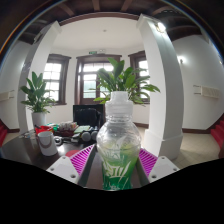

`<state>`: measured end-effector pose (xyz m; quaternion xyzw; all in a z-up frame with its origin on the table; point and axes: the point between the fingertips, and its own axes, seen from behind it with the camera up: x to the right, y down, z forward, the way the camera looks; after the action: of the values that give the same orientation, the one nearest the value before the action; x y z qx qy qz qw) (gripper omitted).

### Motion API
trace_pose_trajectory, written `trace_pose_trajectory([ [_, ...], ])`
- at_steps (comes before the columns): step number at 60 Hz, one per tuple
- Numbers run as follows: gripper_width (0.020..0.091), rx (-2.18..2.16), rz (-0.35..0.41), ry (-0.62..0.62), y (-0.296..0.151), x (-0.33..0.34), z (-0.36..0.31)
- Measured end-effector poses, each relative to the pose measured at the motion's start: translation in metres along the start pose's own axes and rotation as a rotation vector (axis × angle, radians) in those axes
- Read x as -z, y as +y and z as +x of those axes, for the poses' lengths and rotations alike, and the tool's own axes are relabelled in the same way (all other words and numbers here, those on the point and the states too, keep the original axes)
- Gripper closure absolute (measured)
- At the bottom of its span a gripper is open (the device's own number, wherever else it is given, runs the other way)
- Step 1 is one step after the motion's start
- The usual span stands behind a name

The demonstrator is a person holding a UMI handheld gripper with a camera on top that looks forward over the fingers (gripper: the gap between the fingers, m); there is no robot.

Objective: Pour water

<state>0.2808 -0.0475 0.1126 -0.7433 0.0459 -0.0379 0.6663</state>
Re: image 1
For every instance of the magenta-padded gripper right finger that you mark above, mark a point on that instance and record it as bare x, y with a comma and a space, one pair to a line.
163, 168

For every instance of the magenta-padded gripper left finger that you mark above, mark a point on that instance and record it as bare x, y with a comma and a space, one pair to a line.
63, 168

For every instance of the clear green drink bottle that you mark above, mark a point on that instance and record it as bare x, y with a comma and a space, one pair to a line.
118, 146

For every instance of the white mug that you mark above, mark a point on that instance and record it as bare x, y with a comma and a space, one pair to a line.
47, 144

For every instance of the grey headphones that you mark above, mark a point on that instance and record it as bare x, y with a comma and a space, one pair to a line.
86, 136

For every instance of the small potted plant, white pot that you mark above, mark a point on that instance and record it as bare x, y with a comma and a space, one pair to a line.
39, 118

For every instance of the black chair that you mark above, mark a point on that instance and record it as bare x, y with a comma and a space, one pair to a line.
86, 115

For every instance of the red carpeted staircase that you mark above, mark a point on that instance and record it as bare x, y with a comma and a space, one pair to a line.
218, 133
2, 131

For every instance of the dark wooden glazed door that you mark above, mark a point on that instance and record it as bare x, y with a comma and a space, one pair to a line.
88, 80

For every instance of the dark-framed window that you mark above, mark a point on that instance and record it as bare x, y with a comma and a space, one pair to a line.
143, 65
51, 76

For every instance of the large potted plant, white pot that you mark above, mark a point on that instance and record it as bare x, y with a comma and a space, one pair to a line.
123, 78

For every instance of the green exit sign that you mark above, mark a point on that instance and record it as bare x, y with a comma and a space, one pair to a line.
93, 52

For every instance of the white wall panel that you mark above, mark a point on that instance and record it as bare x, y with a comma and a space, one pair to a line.
208, 91
6, 95

